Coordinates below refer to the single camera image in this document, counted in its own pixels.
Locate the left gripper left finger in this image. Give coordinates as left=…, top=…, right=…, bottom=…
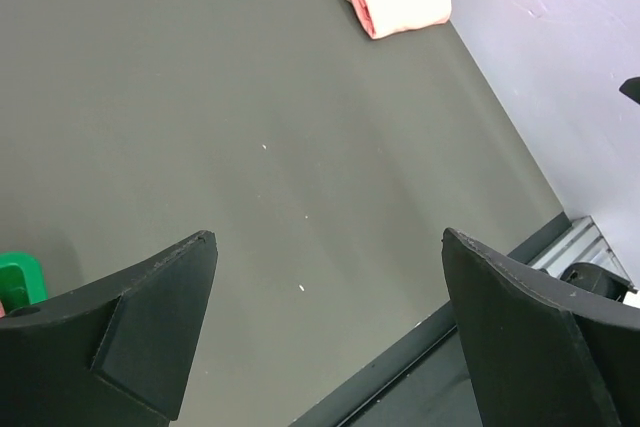
left=1, top=230, right=218, bottom=426

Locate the aluminium frame rail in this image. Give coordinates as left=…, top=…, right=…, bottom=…
left=528, top=216, right=637, bottom=293

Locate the green plastic bin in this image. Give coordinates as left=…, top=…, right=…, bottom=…
left=0, top=252, right=48, bottom=314

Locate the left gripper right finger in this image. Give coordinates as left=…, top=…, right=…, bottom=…
left=442, top=228, right=639, bottom=426

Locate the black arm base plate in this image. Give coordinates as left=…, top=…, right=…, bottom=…
left=292, top=302, right=482, bottom=426

